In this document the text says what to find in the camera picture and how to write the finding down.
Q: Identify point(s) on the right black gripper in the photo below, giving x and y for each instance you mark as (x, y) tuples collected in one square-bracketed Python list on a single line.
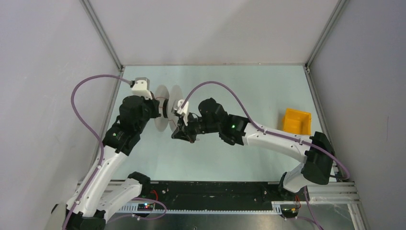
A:
[(180, 132)]

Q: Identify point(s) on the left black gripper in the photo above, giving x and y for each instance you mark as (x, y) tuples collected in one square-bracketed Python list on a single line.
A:
[(154, 104)]

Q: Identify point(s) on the white cable spool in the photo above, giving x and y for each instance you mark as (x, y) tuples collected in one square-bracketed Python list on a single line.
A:
[(168, 103)]

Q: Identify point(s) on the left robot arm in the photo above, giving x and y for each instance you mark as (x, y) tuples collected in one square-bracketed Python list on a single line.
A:
[(89, 208)]

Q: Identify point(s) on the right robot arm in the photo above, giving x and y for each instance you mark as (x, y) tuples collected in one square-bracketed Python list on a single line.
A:
[(314, 153)]

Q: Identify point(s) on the left small circuit board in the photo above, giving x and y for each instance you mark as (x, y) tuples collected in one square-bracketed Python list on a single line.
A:
[(145, 207)]

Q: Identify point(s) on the small circuit board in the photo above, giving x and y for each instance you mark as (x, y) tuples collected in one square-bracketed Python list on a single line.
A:
[(145, 207), (290, 210)]

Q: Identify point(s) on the yellow plastic bin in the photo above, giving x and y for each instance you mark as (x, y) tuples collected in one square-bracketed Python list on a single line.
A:
[(297, 122)]

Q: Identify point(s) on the right small circuit board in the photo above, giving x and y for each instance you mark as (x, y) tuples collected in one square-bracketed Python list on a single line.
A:
[(290, 210)]

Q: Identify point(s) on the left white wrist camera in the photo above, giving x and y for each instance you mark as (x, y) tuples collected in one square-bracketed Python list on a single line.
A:
[(140, 87)]

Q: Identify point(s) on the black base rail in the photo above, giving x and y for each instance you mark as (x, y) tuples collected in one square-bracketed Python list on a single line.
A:
[(227, 195)]

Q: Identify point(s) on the left aluminium frame post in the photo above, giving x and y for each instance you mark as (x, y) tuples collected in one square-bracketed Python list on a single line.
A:
[(94, 19)]

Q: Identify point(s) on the aluminium frame post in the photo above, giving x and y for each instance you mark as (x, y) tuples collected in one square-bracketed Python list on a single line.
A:
[(94, 19), (327, 30)]

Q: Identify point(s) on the grey slotted cable duct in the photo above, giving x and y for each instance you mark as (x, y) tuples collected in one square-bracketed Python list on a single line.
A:
[(274, 209)]

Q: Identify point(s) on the right aluminium frame post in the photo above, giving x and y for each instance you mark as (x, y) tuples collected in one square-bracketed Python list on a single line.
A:
[(327, 30)]

